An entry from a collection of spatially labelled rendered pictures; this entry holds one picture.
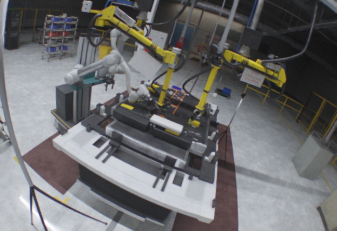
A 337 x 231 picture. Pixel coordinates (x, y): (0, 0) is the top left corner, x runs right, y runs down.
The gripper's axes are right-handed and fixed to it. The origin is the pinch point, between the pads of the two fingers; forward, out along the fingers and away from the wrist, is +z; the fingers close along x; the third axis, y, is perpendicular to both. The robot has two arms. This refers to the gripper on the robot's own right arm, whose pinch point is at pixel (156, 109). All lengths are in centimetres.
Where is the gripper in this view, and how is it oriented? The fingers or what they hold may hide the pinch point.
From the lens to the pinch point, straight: 207.9
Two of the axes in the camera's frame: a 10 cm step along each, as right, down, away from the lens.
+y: 5.0, -2.3, 8.3
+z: 5.7, 8.2, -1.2
